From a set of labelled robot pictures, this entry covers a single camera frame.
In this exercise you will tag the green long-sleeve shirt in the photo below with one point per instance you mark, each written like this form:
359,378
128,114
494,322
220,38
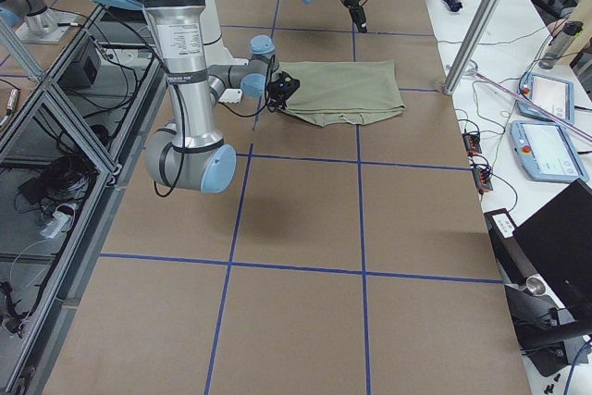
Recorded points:
358,93

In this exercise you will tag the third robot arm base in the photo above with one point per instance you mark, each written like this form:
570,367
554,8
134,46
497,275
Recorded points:
34,21

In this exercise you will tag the white reacher grabber stick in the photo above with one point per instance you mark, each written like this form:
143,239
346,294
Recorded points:
518,97

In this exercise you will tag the upper blue teach pendant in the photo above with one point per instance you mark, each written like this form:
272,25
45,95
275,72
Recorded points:
554,95

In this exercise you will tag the blue teach pendant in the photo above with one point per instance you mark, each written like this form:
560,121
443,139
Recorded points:
546,152
554,95

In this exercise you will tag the lower blue teach pendant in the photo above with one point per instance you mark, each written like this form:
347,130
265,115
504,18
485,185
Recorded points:
546,152

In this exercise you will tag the black box with label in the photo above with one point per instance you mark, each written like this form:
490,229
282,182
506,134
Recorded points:
500,227

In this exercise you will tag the black monitor stand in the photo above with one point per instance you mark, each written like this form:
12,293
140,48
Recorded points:
549,336

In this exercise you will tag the aluminium frame post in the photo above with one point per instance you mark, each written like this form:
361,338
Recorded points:
469,44

